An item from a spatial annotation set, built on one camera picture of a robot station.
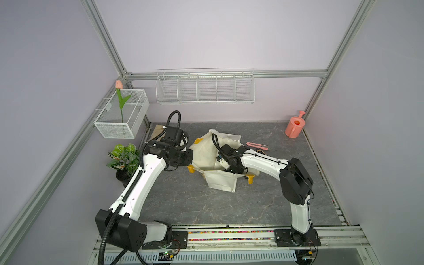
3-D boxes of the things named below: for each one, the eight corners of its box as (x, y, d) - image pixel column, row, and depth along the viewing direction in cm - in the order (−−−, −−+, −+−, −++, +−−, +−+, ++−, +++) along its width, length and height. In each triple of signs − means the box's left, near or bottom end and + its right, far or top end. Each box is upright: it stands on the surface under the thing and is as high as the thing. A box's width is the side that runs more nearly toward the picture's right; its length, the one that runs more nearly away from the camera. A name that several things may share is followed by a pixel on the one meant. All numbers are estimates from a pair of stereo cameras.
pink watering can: (284, 139, 114) (289, 127, 105) (286, 120, 126) (291, 108, 116) (297, 143, 112) (304, 131, 103) (298, 123, 124) (305, 111, 115)
